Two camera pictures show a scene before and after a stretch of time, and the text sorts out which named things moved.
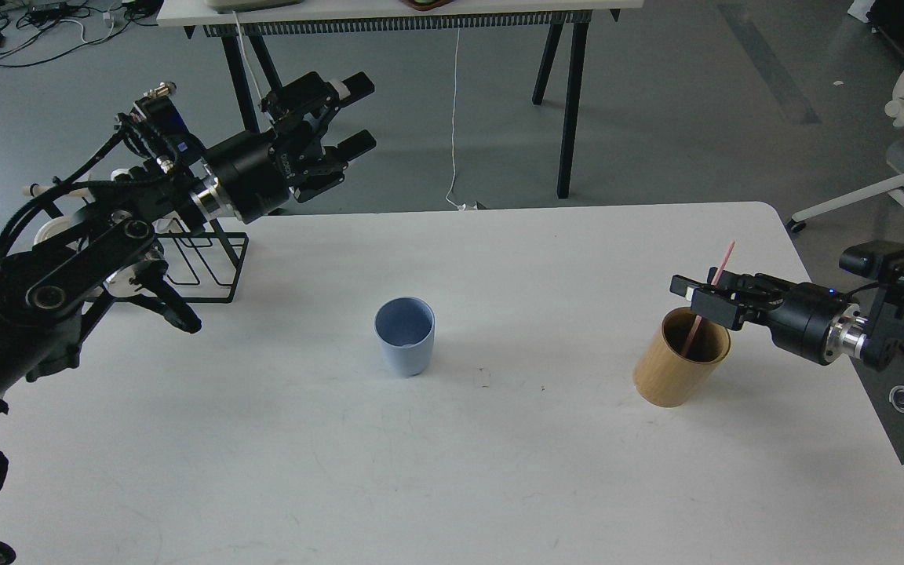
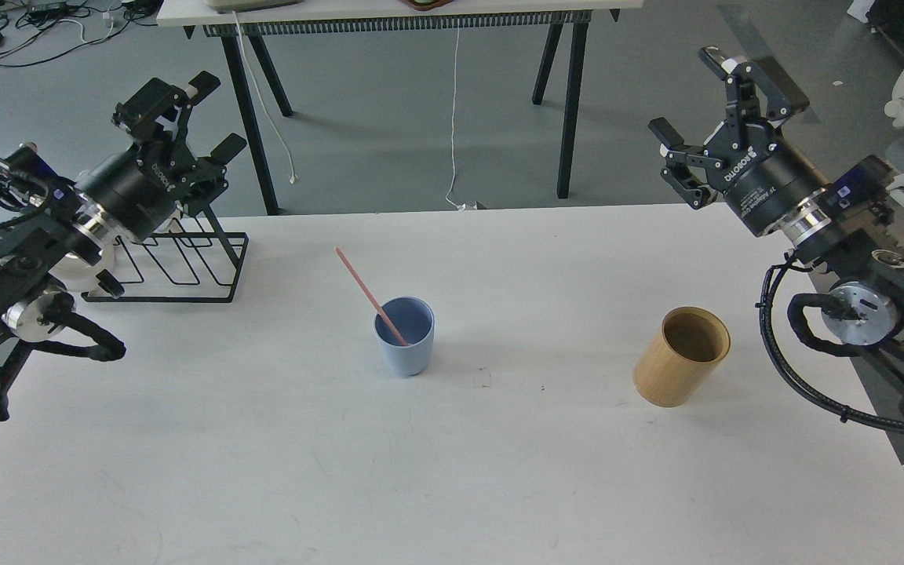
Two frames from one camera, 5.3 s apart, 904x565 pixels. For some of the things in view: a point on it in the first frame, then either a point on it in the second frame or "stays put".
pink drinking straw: (716, 277) -> (380, 311)
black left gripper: (245, 171) -> (139, 191)
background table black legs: (574, 71) stays put
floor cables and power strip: (28, 33) stays put
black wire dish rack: (202, 266) stays put
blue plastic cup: (406, 326) stays put
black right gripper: (814, 319) -> (767, 181)
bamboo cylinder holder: (686, 351) stays put
